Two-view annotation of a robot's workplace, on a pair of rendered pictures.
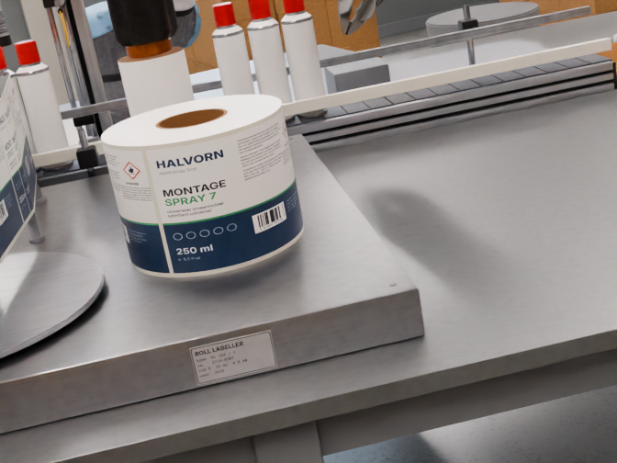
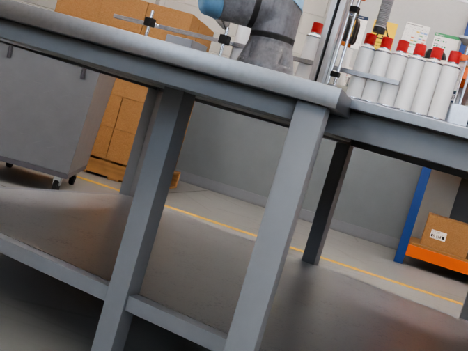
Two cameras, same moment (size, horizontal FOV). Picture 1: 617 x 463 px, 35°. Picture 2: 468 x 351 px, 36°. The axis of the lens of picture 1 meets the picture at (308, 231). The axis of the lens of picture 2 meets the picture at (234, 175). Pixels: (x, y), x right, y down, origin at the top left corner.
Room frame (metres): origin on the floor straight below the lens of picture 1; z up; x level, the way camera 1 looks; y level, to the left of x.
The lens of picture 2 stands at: (3.60, 1.33, 0.72)
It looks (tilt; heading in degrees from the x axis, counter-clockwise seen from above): 4 degrees down; 212
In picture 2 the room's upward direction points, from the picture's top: 16 degrees clockwise
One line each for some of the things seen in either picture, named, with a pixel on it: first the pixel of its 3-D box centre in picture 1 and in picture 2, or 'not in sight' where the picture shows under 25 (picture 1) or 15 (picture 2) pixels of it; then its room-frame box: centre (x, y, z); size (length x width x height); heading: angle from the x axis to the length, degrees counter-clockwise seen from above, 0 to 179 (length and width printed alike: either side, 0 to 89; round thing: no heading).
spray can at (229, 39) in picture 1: (234, 67); not in sight; (1.60, 0.07, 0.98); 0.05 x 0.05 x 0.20
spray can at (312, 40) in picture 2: not in sight; (309, 54); (1.58, 0.20, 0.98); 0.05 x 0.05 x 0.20
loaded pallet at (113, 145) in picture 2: not in sight; (120, 88); (-0.85, -2.80, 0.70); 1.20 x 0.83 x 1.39; 114
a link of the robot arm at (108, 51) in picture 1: (110, 36); (276, 9); (2.03, 0.32, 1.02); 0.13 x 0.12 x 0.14; 134
